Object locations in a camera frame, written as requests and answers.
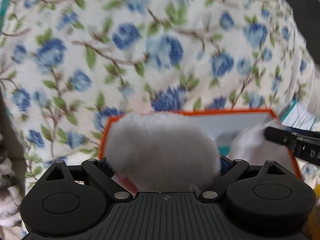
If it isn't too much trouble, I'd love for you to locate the white face mask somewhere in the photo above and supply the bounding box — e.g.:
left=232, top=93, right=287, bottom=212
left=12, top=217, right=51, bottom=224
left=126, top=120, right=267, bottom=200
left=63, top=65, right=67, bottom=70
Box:
left=227, top=120, right=295, bottom=173

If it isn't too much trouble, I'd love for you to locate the white fluffy pompom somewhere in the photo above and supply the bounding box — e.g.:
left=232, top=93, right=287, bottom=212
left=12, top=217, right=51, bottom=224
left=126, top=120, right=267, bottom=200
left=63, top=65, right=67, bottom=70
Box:
left=104, top=113, right=221, bottom=194

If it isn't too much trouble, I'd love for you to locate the teal white paper packet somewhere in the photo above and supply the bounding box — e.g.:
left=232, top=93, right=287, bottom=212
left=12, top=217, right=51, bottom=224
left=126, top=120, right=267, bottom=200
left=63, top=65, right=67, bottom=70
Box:
left=281, top=100, right=316, bottom=130

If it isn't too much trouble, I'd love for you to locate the orange cardboard box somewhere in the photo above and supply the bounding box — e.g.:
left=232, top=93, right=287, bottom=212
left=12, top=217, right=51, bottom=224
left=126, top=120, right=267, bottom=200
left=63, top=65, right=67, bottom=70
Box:
left=98, top=108, right=302, bottom=196

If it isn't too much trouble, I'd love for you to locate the brown white striped fluffy cushion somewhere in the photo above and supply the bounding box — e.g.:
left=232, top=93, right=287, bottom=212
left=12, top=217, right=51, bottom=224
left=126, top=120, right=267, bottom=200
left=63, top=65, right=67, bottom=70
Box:
left=0, top=134, right=22, bottom=228

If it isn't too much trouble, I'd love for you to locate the blue floral pillow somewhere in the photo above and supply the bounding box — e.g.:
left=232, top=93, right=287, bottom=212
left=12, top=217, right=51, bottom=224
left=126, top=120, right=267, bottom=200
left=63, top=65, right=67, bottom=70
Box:
left=1, top=0, right=319, bottom=189

